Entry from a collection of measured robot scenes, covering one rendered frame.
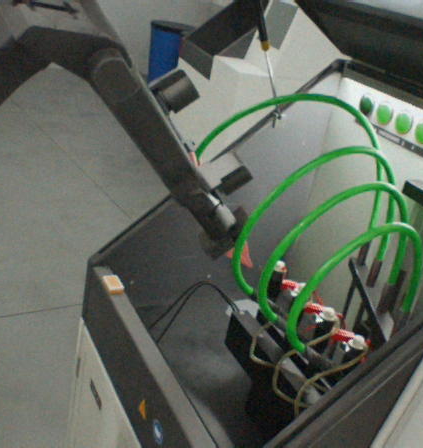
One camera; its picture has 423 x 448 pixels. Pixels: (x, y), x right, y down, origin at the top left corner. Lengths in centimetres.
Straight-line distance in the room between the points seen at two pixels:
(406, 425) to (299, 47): 325
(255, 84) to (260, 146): 251
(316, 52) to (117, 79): 341
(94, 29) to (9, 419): 188
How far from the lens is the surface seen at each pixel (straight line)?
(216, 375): 131
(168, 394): 105
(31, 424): 236
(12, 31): 63
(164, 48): 715
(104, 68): 65
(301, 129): 146
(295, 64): 399
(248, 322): 121
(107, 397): 134
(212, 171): 103
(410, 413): 94
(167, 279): 146
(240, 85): 388
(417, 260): 98
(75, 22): 65
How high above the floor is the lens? 162
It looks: 24 degrees down
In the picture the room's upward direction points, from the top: 12 degrees clockwise
